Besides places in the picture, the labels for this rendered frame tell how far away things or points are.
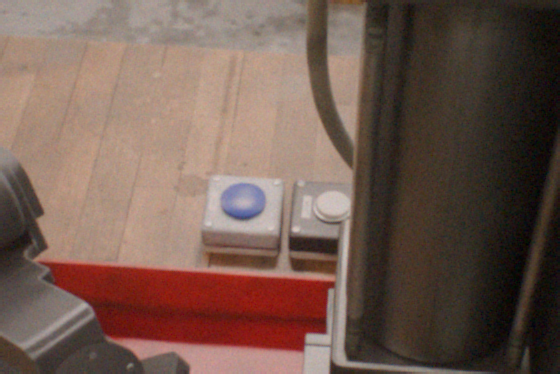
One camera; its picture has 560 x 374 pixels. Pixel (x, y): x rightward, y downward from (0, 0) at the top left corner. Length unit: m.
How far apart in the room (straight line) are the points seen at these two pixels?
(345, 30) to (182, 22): 0.36
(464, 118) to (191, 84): 0.81
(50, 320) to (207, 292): 0.45
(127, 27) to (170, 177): 1.61
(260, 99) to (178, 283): 0.28
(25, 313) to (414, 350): 0.18
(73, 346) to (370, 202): 0.16
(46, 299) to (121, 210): 0.54
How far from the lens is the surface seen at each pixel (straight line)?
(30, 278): 0.60
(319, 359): 0.66
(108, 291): 1.02
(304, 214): 1.06
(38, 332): 0.56
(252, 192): 1.07
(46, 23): 2.77
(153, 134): 1.18
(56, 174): 1.16
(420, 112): 0.44
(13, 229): 0.61
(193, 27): 2.72
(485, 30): 0.41
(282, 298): 1.00
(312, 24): 0.55
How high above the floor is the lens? 1.72
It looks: 47 degrees down
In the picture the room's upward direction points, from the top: straight up
